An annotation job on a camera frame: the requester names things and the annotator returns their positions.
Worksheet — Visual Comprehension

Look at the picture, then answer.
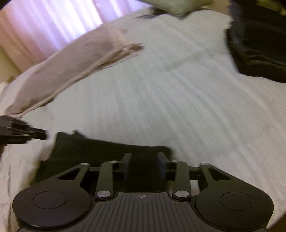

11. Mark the black long-sleeve sweater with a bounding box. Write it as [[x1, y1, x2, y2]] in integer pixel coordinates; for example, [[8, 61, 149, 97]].
[[31, 131, 172, 192]]

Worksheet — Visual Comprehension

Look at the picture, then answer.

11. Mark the stack of dark folded clothes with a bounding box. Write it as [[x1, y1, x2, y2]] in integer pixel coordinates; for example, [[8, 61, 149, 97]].
[[226, 1, 285, 83]]

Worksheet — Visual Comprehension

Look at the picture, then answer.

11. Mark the white striped bedspread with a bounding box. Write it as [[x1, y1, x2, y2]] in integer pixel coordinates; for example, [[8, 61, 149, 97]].
[[1, 9, 285, 231]]

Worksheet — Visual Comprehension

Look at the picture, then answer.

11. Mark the pink sheer curtain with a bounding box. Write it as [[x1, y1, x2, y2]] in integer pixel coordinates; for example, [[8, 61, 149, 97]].
[[1, 1, 149, 72]]

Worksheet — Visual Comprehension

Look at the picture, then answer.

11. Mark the mauve folded blanket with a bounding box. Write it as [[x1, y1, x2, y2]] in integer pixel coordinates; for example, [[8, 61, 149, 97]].
[[1, 24, 142, 117]]

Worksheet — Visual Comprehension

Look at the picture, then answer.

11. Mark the green textured pillow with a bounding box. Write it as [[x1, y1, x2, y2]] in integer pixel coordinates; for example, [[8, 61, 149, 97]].
[[141, 0, 213, 16]]

